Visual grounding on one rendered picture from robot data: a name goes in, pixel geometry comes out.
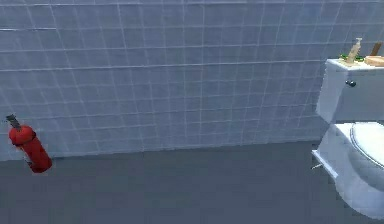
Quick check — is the white toilet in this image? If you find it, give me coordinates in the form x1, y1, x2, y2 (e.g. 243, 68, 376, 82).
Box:
311, 58, 384, 221

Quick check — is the green soap dish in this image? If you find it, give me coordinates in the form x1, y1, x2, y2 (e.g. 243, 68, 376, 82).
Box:
338, 53, 365, 63

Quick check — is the red fire extinguisher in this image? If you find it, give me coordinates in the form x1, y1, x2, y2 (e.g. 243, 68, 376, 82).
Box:
5, 113, 53, 174

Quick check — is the beige soap dispenser bottle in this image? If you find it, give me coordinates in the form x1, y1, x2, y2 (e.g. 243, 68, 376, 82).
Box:
345, 37, 363, 65

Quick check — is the tan soap bar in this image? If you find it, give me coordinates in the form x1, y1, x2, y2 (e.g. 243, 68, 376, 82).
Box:
363, 55, 384, 67

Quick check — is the brown stick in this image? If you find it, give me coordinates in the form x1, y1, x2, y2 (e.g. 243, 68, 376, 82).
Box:
369, 41, 383, 57

